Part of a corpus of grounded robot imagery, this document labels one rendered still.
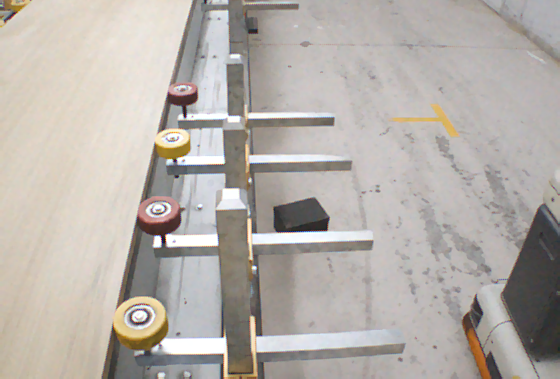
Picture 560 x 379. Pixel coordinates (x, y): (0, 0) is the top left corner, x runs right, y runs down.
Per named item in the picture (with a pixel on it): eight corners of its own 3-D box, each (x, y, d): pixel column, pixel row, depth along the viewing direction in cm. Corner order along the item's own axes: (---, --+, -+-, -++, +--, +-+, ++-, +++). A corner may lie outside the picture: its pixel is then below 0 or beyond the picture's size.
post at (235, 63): (247, 230, 128) (243, 52, 100) (247, 240, 125) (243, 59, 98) (233, 231, 128) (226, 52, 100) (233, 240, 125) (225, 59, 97)
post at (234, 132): (249, 308, 108) (244, 113, 80) (250, 321, 105) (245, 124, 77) (233, 309, 108) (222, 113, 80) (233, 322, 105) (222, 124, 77)
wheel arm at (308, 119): (332, 123, 145) (333, 110, 143) (333, 129, 143) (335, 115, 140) (179, 126, 142) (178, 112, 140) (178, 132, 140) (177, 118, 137)
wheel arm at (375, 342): (397, 340, 84) (402, 325, 81) (402, 357, 81) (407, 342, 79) (140, 351, 81) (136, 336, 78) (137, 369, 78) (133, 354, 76)
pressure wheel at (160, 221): (150, 270, 95) (141, 225, 88) (141, 243, 101) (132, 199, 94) (190, 258, 98) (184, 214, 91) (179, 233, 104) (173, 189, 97)
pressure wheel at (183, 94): (182, 134, 136) (179, 96, 129) (165, 123, 140) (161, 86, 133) (205, 123, 140) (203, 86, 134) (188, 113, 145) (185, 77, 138)
